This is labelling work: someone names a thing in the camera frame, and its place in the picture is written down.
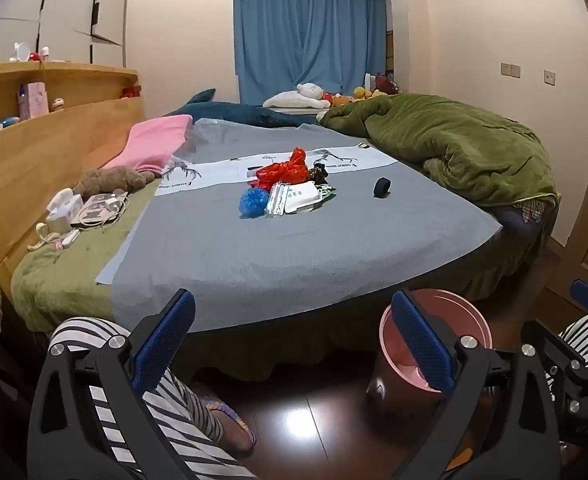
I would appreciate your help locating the pink blanket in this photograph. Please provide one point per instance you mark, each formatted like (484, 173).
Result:
(154, 142)

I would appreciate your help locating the white small fan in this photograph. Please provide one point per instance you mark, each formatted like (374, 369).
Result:
(19, 52)

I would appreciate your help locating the blue curtain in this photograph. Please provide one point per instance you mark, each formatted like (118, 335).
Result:
(309, 30)

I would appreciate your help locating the red brown plush toy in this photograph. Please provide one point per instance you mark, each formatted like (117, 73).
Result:
(386, 85)

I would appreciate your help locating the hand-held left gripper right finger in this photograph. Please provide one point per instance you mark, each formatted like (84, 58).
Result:
(424, 345)

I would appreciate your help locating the yellow plush toy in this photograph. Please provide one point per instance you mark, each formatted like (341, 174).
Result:
(363, 93)

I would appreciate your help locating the black tape roll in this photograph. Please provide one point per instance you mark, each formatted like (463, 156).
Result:
(382, 188)

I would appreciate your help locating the blue small toy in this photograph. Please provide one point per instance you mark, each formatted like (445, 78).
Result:
(5, 123)

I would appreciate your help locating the plaid pillow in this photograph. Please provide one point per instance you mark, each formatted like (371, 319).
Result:
(533, 210)

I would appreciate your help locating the red plastic bag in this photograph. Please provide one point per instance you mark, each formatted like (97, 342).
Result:
(284, 172)

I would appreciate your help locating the pink trash bin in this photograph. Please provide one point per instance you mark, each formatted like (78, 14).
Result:
(466, 315)

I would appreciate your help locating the colourful slipper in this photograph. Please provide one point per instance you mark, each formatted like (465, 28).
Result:
(234, 422)

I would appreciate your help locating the dark blue pillow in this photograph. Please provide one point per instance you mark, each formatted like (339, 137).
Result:
(519, 230)

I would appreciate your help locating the bed with green bedskirt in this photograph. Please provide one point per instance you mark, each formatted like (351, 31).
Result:
(59, 285)

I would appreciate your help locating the pink thermometer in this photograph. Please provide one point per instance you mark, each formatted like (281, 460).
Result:
(68, 240)

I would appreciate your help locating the brown teddy bear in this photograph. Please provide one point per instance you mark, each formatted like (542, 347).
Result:
(109, 180)

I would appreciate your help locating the silver foil packet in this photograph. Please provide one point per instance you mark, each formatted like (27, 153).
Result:
(276, 200)

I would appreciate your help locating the double light switch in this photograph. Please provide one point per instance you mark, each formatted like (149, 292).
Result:
(510, 70)

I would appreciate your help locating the green blanket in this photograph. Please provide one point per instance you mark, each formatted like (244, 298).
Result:
(439, 140)

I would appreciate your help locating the white plush toy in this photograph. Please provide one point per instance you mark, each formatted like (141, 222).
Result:
(299, 97)

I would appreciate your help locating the white packet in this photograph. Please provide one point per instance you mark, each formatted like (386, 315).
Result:
(301, 197)

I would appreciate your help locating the wall socket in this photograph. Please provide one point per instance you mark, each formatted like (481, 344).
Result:
(549, 77)

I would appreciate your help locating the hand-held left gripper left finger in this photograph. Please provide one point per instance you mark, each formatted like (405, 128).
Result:
(166, 340)

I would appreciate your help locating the red toys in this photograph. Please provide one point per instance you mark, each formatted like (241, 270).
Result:
(131, 91)

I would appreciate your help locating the blue shark plush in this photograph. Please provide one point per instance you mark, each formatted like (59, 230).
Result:
(239, 112)

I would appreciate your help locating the white wardrobe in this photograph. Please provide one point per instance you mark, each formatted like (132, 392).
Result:
(64, 5)

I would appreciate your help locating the wooden headboard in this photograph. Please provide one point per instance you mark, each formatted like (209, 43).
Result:
(49, 150)

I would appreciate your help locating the pink gift bag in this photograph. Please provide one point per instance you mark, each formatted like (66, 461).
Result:
(34, 101)

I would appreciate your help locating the grey bed sheet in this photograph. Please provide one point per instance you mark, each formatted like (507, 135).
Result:
(284, 260)

